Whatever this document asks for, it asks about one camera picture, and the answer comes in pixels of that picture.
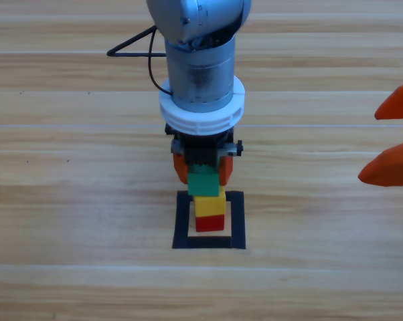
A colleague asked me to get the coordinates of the black tape square outline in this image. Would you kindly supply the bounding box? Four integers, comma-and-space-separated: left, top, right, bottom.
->
171, 189, 247, 250

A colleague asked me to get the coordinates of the green wooden cube block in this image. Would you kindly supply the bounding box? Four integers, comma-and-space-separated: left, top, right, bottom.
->
186, 163, 222, 197

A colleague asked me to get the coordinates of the thick black cable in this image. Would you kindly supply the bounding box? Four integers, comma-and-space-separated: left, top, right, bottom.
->
106, 25, 167, 58

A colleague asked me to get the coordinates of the red wooden cube block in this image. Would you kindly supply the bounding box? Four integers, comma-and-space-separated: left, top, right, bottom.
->
195, 215, 226, 233

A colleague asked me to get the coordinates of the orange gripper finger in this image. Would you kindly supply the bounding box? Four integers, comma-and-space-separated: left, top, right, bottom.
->
218, 155, 236, 187
374, 79, 403, 120
357, 138, 403, 187
173, 153, 191, 184

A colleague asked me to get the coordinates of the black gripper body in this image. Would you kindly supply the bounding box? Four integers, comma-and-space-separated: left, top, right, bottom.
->
163, 123, 244, 168

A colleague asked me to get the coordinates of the white wrist mount ring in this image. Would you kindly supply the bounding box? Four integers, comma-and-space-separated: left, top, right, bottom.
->
158, 76, 247, 136

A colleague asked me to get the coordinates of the thin black cable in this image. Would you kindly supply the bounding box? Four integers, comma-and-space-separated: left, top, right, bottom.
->
147, 28, 174, 98

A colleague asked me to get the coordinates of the yellow wooden cube block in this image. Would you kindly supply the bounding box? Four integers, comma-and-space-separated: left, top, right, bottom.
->
192, 187, 227, 218

